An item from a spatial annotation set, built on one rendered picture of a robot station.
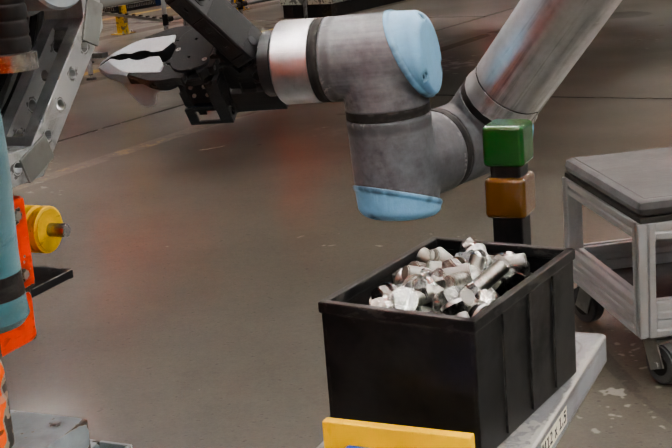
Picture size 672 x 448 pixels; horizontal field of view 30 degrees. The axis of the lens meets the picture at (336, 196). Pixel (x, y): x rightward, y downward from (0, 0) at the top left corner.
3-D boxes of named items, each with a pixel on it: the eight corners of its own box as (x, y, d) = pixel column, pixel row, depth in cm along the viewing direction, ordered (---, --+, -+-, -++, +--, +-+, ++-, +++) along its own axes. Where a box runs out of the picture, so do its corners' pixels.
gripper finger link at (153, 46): (116, 97, 144) (189, 92, 141) (96, 58, 140) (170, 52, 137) (125, 79, 146) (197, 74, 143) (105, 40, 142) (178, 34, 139)
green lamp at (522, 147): (494, 158, 122) (492, 118, 121) (535, 159, 120) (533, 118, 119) (482, 167, 118) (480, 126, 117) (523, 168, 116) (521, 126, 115)
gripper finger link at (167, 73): (127, 93, 136) (200, 88, 133) (122, 83, 135) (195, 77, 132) (140, 65, 139) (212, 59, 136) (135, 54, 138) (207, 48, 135)
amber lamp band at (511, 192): (497, 208, 123) (495, 168, 122) (537, 209, 121) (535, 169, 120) (484, 219, 119) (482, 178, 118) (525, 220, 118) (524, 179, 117)
